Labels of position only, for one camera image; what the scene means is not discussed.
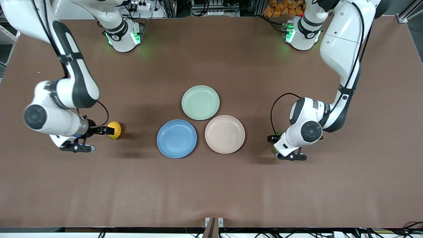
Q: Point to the yellow lemon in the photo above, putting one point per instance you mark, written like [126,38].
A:
[117,129]

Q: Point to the blue round plate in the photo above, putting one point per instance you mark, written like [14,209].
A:
[176,138]

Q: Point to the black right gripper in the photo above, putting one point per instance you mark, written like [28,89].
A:
[93,131]

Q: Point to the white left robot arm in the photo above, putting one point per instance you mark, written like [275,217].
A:
[342,46]

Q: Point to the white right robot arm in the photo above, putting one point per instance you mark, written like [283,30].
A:
[79,82]

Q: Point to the white power strip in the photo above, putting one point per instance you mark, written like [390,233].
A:
[142,6]

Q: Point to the aluminium frame profile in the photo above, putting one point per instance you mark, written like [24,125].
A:
[408,12]

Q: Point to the silver stand base bracket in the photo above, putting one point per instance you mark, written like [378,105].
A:
[220,222]

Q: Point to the orange snack packs bag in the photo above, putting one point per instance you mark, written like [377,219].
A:
[284,7]

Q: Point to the green lettuce leaf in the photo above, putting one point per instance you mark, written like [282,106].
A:
[279,133]

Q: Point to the green round plate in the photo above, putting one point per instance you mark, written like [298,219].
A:
[200,102]

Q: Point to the pink round plate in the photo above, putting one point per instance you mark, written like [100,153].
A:
[225,134]

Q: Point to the aluminium camera stand post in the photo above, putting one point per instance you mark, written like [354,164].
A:
[210,229]

